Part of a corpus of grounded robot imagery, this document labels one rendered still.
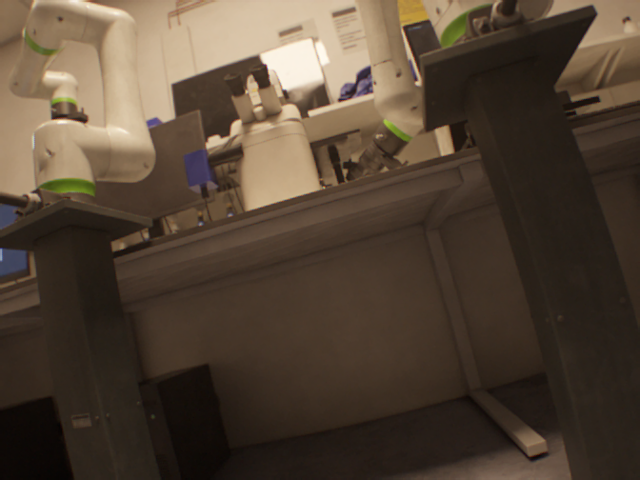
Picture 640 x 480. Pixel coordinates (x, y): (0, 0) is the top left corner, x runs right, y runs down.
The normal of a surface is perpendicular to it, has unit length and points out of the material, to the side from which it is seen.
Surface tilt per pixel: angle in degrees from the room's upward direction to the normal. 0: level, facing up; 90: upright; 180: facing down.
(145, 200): 86
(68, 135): 89
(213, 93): 86
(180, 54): 90
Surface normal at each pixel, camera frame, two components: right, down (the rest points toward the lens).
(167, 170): -0.14, -0.20
